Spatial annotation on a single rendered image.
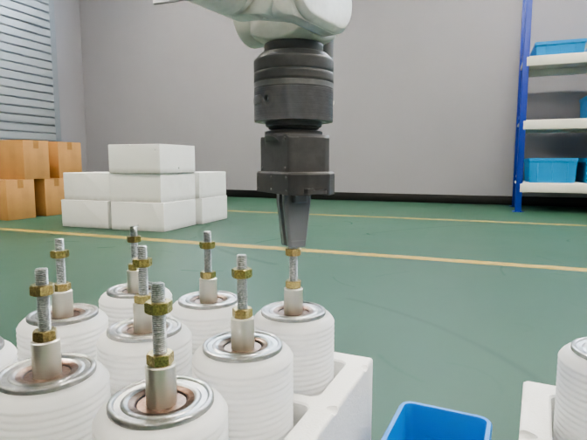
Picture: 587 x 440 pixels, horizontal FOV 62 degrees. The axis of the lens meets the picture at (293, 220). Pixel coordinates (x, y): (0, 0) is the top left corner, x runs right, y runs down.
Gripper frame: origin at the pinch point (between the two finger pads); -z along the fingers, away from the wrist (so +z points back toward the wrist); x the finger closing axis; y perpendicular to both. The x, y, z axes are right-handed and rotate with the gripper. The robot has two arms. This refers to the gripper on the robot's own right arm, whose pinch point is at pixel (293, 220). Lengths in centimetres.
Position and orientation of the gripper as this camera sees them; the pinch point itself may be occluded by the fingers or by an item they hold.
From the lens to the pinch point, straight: 55.7
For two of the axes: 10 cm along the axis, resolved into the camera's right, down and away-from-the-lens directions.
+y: 9.0, -0.5, 4.3
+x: 4.3, 1.0, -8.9
